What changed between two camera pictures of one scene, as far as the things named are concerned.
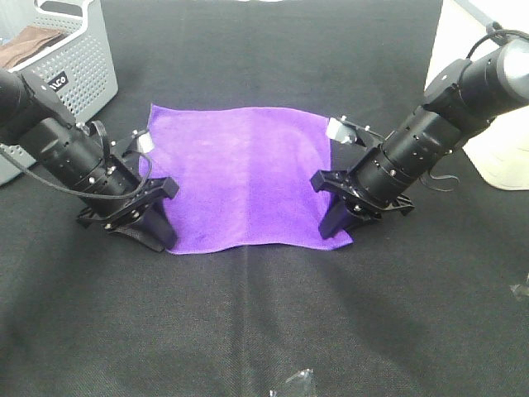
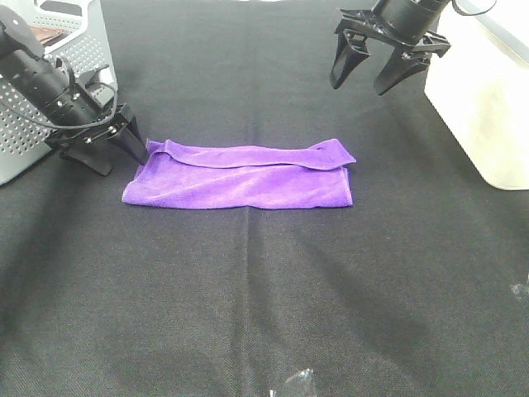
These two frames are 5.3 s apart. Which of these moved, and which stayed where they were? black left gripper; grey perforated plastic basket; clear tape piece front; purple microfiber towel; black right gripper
Moved: purple microfiber towel; black left gripper; black right gripper
Stayed: clear tape piece front; grey perforated plastic basket
